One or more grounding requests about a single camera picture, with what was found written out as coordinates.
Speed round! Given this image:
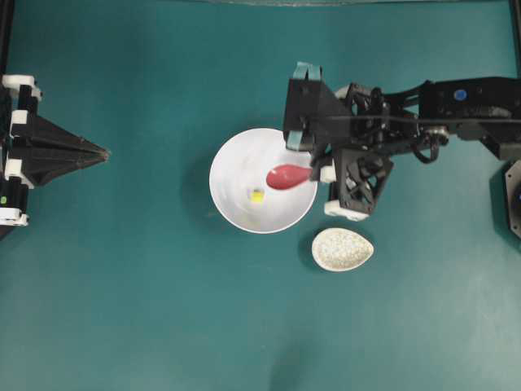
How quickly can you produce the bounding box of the black frame post right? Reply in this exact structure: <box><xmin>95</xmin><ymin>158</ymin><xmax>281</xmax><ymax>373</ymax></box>
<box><xmin>508</xmin><ymin>0</ymin><xmax>521</xmax><ymax>77</ymax></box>

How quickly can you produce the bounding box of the pink ceramic spoon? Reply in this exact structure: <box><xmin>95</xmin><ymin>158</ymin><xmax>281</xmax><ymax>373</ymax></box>
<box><xmin>265</xmin><ymin>165</ymin><xmax>313</xmax><ymax>191</ymax></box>

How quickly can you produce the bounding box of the black round arm base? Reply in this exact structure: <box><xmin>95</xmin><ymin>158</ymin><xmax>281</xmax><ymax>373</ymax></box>
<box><xmin>489</xmin><ymin>160</ymin><xmax>520</xmax><ymax>248</ymax></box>

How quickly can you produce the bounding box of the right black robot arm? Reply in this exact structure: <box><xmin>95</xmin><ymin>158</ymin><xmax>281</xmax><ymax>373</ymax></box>
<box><xmin>304</xmin><ymin>77</ymin><xmax>520</xmax><ymax>222</ymax></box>

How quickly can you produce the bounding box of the black frame post left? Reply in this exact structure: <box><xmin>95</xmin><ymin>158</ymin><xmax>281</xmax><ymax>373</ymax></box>
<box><xmin>0</xmin><ymin>0</ymin><xmax>15</xmax><ymax>74</ymax></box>

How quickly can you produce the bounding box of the speckled egg-shaped spoon rest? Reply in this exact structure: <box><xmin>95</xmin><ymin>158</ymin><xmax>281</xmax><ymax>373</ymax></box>
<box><xmin>311</xmin><ymin>228</ymin><xmax>374</xmax><ymax>272</ymax></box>

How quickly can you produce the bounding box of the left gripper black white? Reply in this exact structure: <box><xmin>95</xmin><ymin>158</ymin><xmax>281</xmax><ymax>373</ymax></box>
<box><xmin>1</xmin><ymin>74</ymin><xmax>109</xmax><ymax>239</ymax></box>

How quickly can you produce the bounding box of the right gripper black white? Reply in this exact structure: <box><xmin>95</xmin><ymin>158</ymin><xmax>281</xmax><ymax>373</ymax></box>
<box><xmin>309</xmin><ymin>142</ymin><xmax>393</xmax><ymax>222</ymax></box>

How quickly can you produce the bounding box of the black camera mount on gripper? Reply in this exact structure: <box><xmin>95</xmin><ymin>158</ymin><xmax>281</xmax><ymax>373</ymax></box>
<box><xmin>282</xmin><ymin>62</ymin><xmax>353</xmax><ymax>152</ymax></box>

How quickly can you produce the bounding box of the black frame post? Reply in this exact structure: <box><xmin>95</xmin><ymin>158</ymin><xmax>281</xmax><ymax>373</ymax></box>
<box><xmin>0</xmin><ymin>0</ymin><xmax>15</xmax><ymax>74</ymax></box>
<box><xmin>508</xmin><ymin>0</ymin><xmax>521</xmax><ymax>77</ymax></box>

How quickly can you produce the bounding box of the white round bowl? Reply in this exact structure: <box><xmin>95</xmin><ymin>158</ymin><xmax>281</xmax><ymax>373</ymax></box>
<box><xmin>208</xmin><ymin>128</ymin><xmax>317</xmax><ymax>234</ymax></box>

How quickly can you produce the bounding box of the yellow hexagonal prism block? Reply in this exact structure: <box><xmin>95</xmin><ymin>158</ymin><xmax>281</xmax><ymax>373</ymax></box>
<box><xmin>249</xmin><ymin>188</ymin><xmax>265</xmax><ymax>204</ymax></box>

